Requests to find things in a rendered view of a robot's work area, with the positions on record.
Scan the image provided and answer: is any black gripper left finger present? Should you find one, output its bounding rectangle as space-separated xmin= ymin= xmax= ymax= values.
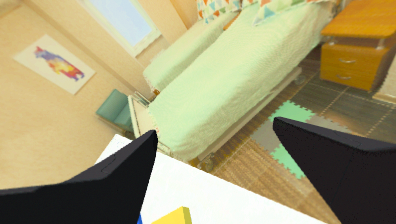
xmin=0 ymin=129 xmax=158 ymax=224

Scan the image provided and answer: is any yellow rectangular block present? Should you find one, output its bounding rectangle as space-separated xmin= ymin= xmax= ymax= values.
xmin=151 ymin=206 xmax=192 ymax=224

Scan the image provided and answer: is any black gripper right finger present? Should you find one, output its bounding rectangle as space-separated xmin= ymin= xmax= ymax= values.
xmin=273 ymin=117 xmax=396 ymax=224

